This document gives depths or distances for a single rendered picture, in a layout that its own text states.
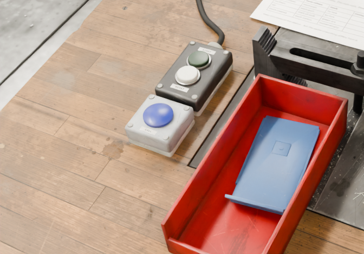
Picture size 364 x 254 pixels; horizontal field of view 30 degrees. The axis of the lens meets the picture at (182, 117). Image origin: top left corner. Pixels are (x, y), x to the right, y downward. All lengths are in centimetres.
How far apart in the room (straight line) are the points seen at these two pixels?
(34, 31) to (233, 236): 191
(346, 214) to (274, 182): 9
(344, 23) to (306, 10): 6
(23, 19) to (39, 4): 10
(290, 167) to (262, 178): 4
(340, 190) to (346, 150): 6
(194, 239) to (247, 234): 6
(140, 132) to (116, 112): 8
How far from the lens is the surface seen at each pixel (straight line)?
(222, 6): 108
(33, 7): 272
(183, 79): 91
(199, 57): 94
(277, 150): 86
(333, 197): 83
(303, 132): 87
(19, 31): 263
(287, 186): 82
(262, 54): 89
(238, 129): 86
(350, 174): 85
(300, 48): 89
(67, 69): 103
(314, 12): 105
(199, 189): 80
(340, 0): 108
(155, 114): 88
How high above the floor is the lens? 158
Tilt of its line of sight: 47 degrees down
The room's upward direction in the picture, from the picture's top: 11 degrees counter-clockwise
